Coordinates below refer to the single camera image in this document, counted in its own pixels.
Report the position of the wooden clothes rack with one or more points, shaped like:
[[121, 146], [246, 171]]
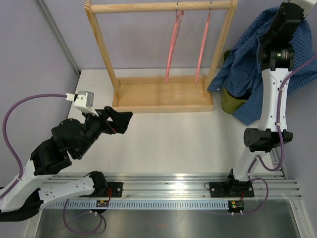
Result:
[[150, 94]]

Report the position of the aluminium mounting rail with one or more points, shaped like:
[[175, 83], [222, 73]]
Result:
[[194, 186]]

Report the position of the green plastic basket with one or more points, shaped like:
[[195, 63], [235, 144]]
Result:
[[230, 103]]

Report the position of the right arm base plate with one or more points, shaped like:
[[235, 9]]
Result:
[[237, 189]]

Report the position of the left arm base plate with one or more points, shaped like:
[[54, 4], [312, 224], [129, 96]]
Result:
[[114, 189]]

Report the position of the blue checkered shirt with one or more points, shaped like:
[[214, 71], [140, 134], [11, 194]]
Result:
[[241, 73]]

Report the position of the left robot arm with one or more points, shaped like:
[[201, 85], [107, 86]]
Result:
[[71, 139]]

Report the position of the slotted grey cable duct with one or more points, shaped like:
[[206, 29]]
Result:
[[143, 204]]

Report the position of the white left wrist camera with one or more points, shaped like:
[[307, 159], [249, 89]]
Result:
[[83, 101]]

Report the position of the pink hanger of blue shirt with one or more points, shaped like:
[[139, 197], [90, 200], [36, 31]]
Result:
[[177, 24]]

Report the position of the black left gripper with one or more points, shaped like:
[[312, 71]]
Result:
[[121, 120]]

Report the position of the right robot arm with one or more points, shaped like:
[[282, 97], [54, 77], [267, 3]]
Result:
[[277, 58]]

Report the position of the pink hanger of black shirt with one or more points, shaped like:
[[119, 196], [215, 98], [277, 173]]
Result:
[[203, 45]]

